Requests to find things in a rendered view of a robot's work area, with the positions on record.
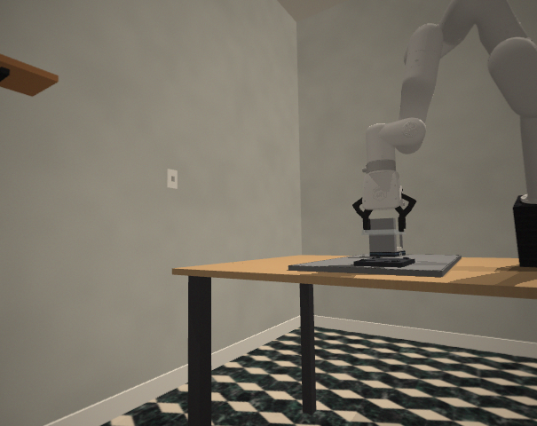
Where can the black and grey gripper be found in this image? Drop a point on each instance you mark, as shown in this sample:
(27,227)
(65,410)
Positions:
(380,190)

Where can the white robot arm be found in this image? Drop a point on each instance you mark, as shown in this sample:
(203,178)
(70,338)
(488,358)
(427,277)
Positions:
(512,64)

